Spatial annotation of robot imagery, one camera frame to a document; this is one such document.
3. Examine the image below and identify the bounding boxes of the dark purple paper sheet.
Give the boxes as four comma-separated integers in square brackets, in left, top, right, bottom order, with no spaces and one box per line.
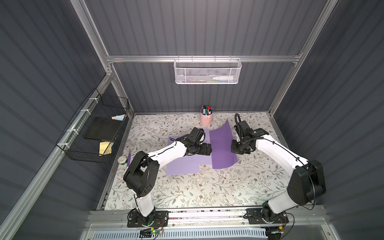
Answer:
[210,120,238,170]

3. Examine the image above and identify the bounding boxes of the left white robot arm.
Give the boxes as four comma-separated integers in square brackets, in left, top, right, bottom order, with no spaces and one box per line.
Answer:
[123,128,212,217]

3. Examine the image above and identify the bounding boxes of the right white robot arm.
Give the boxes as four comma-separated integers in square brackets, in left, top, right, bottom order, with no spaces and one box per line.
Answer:
[231,113,326,224]

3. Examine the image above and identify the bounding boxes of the light lavender paper sheet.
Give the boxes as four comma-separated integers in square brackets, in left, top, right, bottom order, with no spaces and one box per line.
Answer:
[165,135,214,177]

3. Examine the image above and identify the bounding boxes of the pink pen cup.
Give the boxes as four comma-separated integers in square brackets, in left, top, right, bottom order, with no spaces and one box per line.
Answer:
[200,105,213,126]

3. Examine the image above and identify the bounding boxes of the white marker in basket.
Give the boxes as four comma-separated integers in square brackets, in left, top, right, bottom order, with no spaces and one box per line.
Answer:
[213,76,234,82]

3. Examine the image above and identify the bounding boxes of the green dot sticker roll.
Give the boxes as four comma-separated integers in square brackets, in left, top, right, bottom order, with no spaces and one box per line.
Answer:
[118,156,128,165]

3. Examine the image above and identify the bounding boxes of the pastel sticky note stack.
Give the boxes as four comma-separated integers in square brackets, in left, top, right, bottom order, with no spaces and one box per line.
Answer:
[112,115,126,121]

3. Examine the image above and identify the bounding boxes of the white perforated vent panel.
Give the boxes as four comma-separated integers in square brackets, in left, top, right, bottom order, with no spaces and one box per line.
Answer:
[90,227,268,240]

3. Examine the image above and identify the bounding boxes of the yellow sticky note pad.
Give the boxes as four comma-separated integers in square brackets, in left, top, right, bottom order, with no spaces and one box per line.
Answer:
[99,142,114,156]

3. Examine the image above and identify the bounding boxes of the black notebook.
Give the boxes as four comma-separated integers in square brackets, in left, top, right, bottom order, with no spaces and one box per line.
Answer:
[84,117,121,141]

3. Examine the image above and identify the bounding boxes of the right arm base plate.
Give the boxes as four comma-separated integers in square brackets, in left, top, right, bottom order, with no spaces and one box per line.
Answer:
[243,208,289,226]

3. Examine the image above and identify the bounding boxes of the white wire mesh basket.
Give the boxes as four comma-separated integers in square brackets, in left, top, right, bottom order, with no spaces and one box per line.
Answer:
[174,57,242,85]

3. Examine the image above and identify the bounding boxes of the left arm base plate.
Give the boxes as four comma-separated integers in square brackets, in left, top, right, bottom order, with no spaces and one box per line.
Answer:
[127,209,169,228]

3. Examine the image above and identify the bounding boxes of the aluminium front rail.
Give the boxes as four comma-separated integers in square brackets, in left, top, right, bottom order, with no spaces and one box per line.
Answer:
[85,205,331,231]

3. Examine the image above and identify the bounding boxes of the black wire wall basket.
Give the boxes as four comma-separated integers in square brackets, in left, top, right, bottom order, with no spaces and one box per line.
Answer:
[56,89,130,164]

